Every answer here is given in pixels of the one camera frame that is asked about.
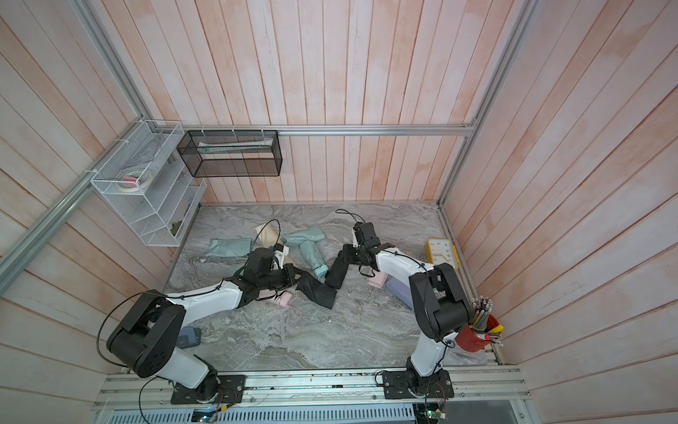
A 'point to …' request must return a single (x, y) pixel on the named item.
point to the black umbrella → (337, 271)
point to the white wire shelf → (161, 214)
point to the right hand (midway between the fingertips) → (347, 252)
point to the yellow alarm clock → (442, 251)
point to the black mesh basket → (232, 153)
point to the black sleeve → (316, 290)
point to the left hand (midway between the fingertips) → (307, 277)
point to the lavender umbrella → (399, 290)
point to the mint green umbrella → (312, 253)
